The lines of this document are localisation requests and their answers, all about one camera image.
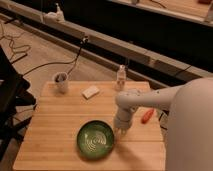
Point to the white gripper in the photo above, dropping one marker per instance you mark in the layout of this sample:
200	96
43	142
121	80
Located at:
121	123

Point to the grey metal rail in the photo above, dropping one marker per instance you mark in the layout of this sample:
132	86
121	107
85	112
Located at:
111	24

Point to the orange carrot toy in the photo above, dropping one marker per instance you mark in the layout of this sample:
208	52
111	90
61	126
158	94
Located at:
146	117

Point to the white mug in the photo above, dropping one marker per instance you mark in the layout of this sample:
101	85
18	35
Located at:
61	81

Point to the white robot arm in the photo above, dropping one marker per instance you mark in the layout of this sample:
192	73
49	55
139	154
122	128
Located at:
190	121

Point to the green ceramic bowl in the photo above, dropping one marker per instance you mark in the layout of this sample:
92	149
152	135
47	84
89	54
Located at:
95	140

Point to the white device on rail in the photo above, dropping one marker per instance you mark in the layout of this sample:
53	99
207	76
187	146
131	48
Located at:
58	15

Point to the small clear bottle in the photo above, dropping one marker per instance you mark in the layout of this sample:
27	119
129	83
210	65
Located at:
121	78

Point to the black chair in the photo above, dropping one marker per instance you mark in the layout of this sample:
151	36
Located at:
13	93

